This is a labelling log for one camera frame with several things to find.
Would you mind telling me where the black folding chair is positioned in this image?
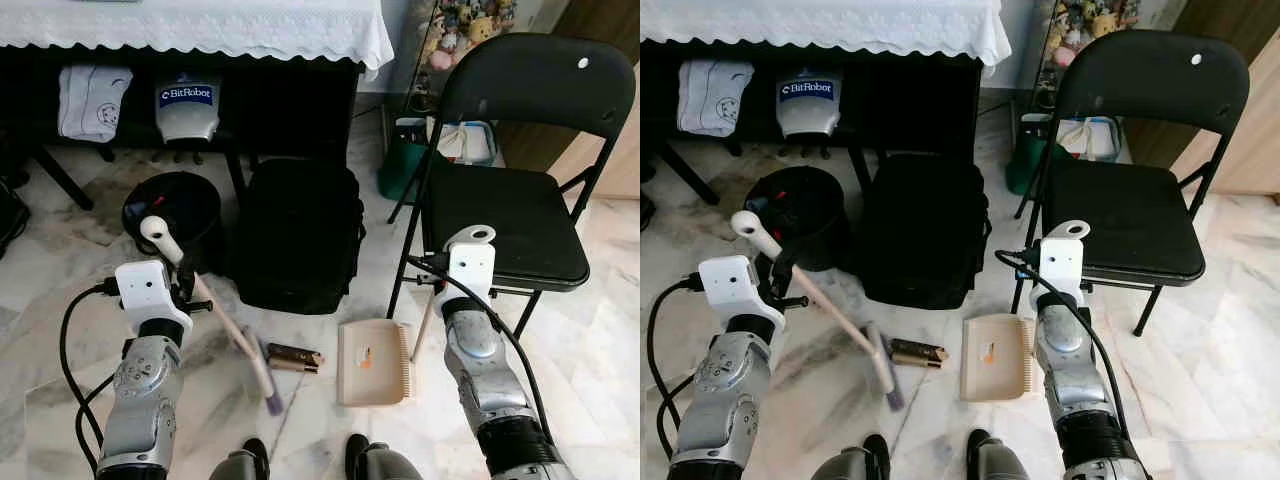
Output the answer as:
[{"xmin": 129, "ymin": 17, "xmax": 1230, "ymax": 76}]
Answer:
[
  {"xmin": 1011, "ymin": 29, "xmax": 1252, "ymax": 338},
  {"xmin": 387, "ymin": 32, "xmax": 638, "ymax": 338}
]

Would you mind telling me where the black fabric bag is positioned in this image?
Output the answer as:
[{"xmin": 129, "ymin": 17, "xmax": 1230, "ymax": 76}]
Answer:
[
  {"xmin": 859, "ymin": 152, "xmax": 994, "ymax": 310},
  {"xmin": 231, "ymin": 157, "xmax": 367, "ymax": 316}
]

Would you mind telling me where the pile of plush toys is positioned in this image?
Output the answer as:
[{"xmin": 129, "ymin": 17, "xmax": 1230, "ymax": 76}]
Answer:
[
  {"xmin": 418, "ymin": 0, "xmax": 523, "ymax": 73},
  {"xmin": 1040, "ymin": 0, "xmax": 1148, "ymax": 67}
]

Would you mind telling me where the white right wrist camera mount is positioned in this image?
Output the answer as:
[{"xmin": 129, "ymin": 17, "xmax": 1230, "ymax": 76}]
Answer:
[
  {"xmin": 439, "ymin": 224, "xmax": 499, "ymax": 312},
  {"xmin": 1039, "ymin": 219, "xmax": 1092, "ymax": 302}
]

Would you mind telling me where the beige plastic dustpan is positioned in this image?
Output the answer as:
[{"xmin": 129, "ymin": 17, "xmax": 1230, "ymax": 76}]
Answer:
[
  {"xmin": 959, "ymin": 312, "xmax": 1038, "ymax": 403},
  {"xmin": 336, "ymin": 284, "xmax": 443, "ymax": 408}
]

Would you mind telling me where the robot left leg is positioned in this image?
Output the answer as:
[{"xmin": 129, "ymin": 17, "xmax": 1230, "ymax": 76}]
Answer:
[
  {"xmin": 207, "ymin": 436, "xmax": 272, "ymax": 480},
  {"xmin": 811, "ymin": 432, "xmax": 892, "ymax": 480}
]

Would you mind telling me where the grey BitRobot device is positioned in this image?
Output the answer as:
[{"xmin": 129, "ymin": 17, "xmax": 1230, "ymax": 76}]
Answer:
[
  {"xmin": 154, "ymin": 74, "xmax": 224, "ymax": 144},
  {"xmin": 775, "ymin": 69, "xmax": 844, "ymax": 139}
]

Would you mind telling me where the black bag at wall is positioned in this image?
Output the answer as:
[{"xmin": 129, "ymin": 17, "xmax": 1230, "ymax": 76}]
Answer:
[{"xmin": 0, "ymin": 172, "xmax": 32, "ymax": 263}]

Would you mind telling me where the white box with blue rim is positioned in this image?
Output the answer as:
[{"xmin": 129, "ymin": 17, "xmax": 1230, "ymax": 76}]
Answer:
[
  {"xmin": 436, "ymin": 119, "xmax": 499, "ymax": 168},
  {"xmin": 1058, "ymin": 116, "xmax": 1122, "ymax": 164}
]

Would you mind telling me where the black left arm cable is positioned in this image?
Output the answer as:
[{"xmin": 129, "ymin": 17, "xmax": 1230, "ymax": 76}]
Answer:
[
  {"xmin": 59, "ymin": 277, "xmax": 124, "ymax": 473},
  {"xmin": 647, "ymin": 271, "xmax": 707, "ymax": 458}
]

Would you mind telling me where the robot right leg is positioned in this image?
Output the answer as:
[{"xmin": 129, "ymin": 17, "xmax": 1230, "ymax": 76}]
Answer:
[
  {"xmin": 344, "ymin": 432, "xmax": 427, "ymax": 480},
  {"xmin": 964, "ymin": 427, "xmax": 1042, "ymax": 480}
]

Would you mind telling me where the black round bucket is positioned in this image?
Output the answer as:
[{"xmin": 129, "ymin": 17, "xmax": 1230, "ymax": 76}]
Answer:
[
  {"xmin": 121, "ymin": 171, "xmax": 224, "ymax": 273},
  {"xmin": 744, "ymin": 165, "xmax": 850, "ymax": 273}
]

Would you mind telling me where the black table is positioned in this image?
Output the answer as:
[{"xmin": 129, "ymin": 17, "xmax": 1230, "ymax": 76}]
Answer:
[
  {"xmin": 640, "ymin": 40, "xmax": 987, "ymax": 206},
  {"xmin": 0, "ymin": 44, "xmax": 365, "ymax": 211}
]

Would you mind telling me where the green plastic bin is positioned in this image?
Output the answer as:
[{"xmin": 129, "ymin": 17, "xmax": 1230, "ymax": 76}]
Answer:
[
  {"xmin": 1005, "ymin": 112, "xmax": 1053, "ymax": 197},
  {"xmin": 377, "ymin": 117, "xmax": 432, "ymax": 202}
]

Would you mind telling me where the robot leg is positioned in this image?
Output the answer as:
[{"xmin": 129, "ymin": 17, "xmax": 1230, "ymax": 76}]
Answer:
[
  {"xmin": 344, "ymin": 432, "xmax": 427, "ymax": 480},
  {"xmin": 964, "ymin": 427, "xmax": 1042, "ymax": 480},
  {"xmin": 811, "ymin": 432, "xmax": 892, "ymax": 480},
  {"xmin": 207, "ymin": 436, "xmax": 272, "ymax": 480}
]

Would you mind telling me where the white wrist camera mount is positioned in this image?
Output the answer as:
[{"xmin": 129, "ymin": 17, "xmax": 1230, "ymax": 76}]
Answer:
[
  {"xmin": 114, "ymin": 259, "xmax": 195, "ymax": 337},
  {"xmin": 439, "ymin": 224, "xmax": 499, "ymax": 312},
  {"xmin": 697, "ymin": 254, "xmax": 787, "ymax": 343},
  {"xmin": 1039, "ymin": 219, "xmax": 1092, "ymax": 302}
]

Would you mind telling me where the brown wooden door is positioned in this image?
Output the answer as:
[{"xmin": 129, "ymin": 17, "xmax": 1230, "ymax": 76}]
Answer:
[
  {"xmin": 1130, "ymin": 0, "xmax": 1280, "ymax": 198},
  {"xmin": 498, "ymin": 0, "xmax": 641, "ymax": 201}
]

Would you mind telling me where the brown shiny wrapper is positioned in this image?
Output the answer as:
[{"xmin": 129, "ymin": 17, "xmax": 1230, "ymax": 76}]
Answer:
[
  {"xmin": 889, "ymin": 337, "xmax": 950, "ymax": 370},
  {"xmin": 265, "ymin": 342, "xmax": 325, "ymax": 375}
]

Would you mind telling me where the white printed cloth bag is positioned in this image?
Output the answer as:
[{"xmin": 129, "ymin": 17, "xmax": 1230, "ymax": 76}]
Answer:
[
  {"xmin": 57, "ymin": 64, "xmax": 134, "ymax": 144},
  {"xmin": 677, "ymin": 58, "xmax": 756, "ymax": 138}
]

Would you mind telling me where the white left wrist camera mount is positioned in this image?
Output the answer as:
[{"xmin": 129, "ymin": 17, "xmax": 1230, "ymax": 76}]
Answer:
[
  {"xmin": 114, "ymin": 259, "xmax": 195, "ymax": 337},
  {"xmin": 697, "ymin": 254, "xmax": 787, "ymax": 343}
]

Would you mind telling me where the white lace tablecloth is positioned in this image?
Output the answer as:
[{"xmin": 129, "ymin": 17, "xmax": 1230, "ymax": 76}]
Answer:
[
  {"xmin": 0, "ymin": 0, "xmax": 395, "ymax": 73},
  {"xmin": 640, "ymin": 0, "xmax": 1013, "ymax": 67}
]

